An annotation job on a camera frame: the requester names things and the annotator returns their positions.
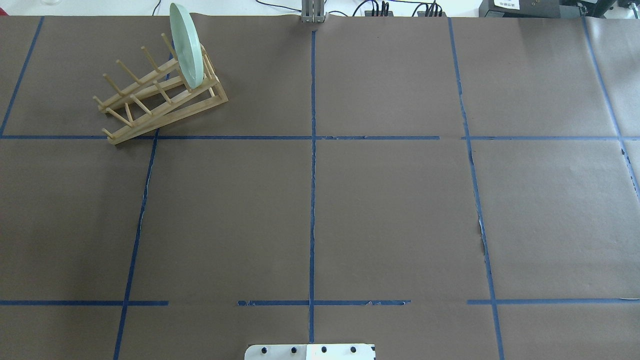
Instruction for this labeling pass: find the light green round plate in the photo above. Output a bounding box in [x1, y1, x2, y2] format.
[169, 2, 205, 89]

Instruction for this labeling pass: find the wooden plate rack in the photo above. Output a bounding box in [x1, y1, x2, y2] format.
[93, 33, 229, 145]

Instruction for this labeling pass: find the brown paper table cover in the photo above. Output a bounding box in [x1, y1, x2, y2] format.
[1, 14, 639, 360]

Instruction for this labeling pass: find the black power strip left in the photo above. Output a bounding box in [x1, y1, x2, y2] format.
[363, 0, 393, 18]

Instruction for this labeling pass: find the black power strip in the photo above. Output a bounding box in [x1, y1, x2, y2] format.
[412, 0, 445, 18]
[363, 0, 393, 18]

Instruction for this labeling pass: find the black power strip right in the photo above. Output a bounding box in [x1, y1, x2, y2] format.
[412, 0, 445, 18]

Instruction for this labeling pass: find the black box with label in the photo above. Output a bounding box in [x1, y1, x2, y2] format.
[478, 0, 561, 19]

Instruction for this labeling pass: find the grey aluminium post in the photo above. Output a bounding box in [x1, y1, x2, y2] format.
[301, 0, 327, 24]

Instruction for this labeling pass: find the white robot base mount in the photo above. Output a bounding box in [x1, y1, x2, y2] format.
[244, 342, 377, 360]

